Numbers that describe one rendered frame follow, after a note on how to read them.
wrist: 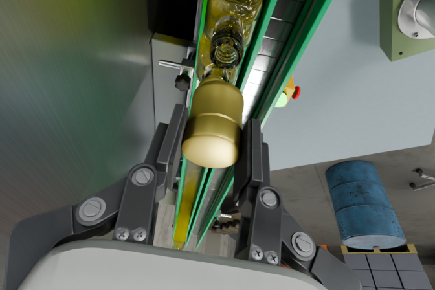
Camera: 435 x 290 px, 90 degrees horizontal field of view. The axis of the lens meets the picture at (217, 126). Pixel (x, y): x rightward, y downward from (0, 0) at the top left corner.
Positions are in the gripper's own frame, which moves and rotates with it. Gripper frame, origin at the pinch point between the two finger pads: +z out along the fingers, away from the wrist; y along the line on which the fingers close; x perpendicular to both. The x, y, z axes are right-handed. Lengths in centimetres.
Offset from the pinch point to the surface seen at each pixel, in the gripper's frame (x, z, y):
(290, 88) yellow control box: -24, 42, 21
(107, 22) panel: -1.7, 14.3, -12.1
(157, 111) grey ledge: -38, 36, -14
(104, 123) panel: -11.5, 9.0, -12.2
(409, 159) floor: -152, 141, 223
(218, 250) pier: -409, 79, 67
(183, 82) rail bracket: -14.7, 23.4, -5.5
